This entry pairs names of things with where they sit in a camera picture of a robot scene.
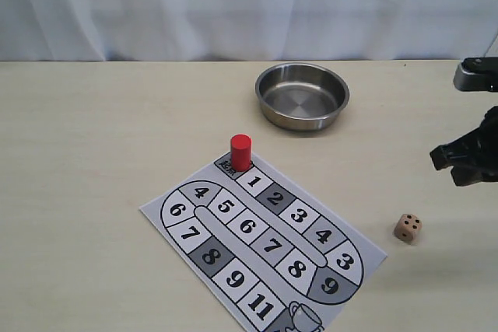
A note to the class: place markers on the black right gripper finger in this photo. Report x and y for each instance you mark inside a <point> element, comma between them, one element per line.
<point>460,152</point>
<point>465,175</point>

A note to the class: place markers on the paper number game board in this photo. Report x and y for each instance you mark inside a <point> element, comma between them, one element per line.
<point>272,254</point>

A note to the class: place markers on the stainless steel round bowl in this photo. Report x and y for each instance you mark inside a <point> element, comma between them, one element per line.
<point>298,96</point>

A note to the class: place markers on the white curtain backdrop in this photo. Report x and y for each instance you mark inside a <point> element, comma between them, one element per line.
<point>245,30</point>

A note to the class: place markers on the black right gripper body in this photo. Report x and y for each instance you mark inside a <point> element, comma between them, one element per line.
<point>487,136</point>

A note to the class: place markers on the wooden die black pips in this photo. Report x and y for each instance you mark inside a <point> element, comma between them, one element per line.
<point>408,228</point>

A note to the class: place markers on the red cylinder game piece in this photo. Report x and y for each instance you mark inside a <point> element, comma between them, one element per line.
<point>240,152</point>

